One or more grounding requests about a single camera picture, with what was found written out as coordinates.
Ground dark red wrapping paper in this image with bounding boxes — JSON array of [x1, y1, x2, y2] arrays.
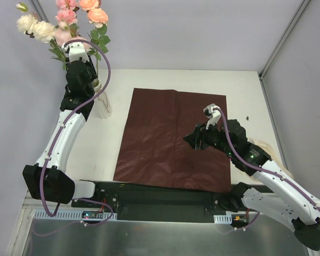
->
[[114, 89, 231, 193]]

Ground pink flower bouquet green leaves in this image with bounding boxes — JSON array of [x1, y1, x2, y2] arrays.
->
[[55, 28, 86, 47]]

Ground cream printed ribbon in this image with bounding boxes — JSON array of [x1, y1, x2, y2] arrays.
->
[[249, 138, 294, 179]]

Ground white rose stem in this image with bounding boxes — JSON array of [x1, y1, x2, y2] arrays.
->
[[15, 2, 67, 70]]

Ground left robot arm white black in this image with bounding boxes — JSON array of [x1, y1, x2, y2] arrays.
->
[[22, 59, 102, 207]]

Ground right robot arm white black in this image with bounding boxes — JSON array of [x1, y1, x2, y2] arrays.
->
[[183, 119, 320, 251]]

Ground beige ceramic vase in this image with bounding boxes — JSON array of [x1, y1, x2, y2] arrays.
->
[[93, 79, 113, 119]]

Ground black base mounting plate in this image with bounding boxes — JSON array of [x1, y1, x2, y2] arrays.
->
[[71, 181, 250, 223]]

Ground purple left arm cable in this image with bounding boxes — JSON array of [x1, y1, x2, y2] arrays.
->
[[31, 38, 114, 237]]

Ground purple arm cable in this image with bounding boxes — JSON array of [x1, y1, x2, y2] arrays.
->
[[31, 38, 114, 237], [213, 106, 320, 247]]

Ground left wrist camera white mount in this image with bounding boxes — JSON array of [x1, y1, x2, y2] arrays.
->
[[61, 42, 89, 62]]

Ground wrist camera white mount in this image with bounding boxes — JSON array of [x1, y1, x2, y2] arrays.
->
[[203, 103, 221, 130], [61, 42, 89, 62]]

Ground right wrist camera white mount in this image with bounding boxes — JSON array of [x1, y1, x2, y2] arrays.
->
[[203, 103, 221, 130]]

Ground right side aluminium rail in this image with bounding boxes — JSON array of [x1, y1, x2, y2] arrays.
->
[[259, 76, 288, 169]]

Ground right white cable duct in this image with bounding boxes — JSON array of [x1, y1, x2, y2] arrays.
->
[[213, 213, 233, 225]]

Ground white cable duct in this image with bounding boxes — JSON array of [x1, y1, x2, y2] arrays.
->
[[34, 209, 117, 222], [213, 213, 233, 225]]

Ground right aluminium frame post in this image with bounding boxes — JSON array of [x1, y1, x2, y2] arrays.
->
[[259, 0, 312, 81]]

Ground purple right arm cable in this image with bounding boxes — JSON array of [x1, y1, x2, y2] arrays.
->
[[213, 106, 320, 247]]

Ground left white cable duct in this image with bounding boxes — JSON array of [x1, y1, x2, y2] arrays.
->
[[34, 209, 117, 222]]

